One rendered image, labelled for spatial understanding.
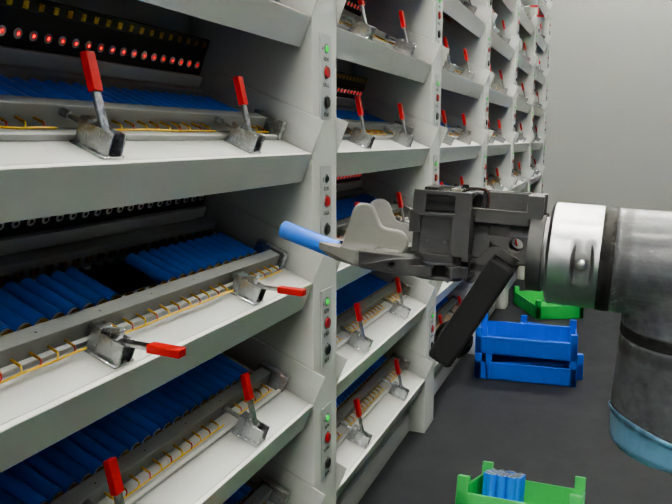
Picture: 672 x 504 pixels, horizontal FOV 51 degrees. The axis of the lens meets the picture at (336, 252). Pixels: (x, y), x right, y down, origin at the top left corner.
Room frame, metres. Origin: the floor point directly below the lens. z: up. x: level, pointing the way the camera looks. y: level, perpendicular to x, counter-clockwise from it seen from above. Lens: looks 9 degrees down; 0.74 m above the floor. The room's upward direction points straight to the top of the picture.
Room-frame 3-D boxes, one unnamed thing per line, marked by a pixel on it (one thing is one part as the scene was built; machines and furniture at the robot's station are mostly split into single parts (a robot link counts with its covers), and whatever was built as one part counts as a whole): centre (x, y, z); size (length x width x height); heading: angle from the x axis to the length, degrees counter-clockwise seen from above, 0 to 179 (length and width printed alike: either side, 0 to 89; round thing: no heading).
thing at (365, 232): (0.66, -0.02, 0.65); 0.09 x 0.03 x 0.06; 73
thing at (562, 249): (0.60, -0.21, 0.64); 0.10 x 0.05 x 0.09; 158
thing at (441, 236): (0.64, -0.13, 0.65); 0.12 x 0.08 x 0.09; 68
